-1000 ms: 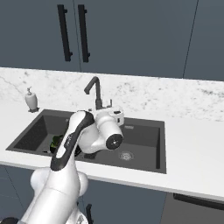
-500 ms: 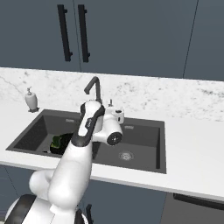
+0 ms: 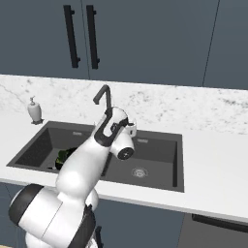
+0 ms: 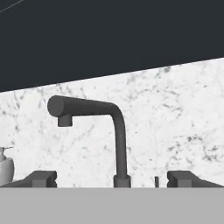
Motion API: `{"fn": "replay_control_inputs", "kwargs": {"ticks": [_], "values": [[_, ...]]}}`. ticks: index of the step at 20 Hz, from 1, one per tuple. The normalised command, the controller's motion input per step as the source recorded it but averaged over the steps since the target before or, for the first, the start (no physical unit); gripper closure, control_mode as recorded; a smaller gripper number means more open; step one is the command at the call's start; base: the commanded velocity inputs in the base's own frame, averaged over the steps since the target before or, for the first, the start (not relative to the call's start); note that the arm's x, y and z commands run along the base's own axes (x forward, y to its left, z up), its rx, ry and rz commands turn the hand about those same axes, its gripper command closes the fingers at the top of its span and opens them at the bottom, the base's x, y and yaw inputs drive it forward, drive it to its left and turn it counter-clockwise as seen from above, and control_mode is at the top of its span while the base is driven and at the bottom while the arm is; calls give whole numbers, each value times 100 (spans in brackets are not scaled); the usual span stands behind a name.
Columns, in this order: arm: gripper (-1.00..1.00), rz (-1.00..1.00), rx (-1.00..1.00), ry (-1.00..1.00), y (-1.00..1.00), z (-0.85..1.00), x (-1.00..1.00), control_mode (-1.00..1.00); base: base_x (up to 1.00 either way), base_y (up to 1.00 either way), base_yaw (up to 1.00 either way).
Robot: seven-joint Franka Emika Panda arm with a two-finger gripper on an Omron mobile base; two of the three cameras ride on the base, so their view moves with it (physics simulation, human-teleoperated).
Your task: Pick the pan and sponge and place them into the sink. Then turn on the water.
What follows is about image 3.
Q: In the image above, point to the dark grey dishwasher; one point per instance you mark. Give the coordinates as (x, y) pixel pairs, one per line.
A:
(213, 237)

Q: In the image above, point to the black and green round object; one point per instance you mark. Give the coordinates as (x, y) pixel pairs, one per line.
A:
(61, 157)

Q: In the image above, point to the dark grey tap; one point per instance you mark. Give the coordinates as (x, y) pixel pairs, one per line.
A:
(106, 95)

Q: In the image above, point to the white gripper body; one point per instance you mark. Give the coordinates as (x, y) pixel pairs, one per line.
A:
(132, 130)

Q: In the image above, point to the dark blue cupboard door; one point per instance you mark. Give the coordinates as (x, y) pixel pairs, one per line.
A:
(35, 35)
(231, 42)
(6, 206)
(148, 38)
(142, 226)

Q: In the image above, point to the white soap dispenser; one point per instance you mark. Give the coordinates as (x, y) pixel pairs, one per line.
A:
(35, 111)

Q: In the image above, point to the dark blue lower cupboard door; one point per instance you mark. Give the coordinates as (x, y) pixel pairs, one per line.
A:
(142, 226)
(6, 206)

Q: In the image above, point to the dark grey double sink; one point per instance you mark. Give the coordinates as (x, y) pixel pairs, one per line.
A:
(155, 161)

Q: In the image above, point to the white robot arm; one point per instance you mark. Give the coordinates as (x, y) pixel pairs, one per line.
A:
(80, 168)

